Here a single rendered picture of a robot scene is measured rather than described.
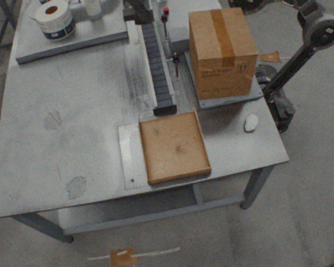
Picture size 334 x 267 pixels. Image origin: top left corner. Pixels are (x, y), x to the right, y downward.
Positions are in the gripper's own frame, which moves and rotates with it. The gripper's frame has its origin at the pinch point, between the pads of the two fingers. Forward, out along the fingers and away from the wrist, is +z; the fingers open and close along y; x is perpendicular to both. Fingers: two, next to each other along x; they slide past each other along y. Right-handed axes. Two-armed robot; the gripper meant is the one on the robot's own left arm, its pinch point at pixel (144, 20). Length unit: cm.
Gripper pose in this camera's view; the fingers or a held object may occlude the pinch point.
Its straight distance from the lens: 168.4
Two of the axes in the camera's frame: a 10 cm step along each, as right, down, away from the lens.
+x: 1.8, 9.7, 1.6
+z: -0.6, -1.5, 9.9
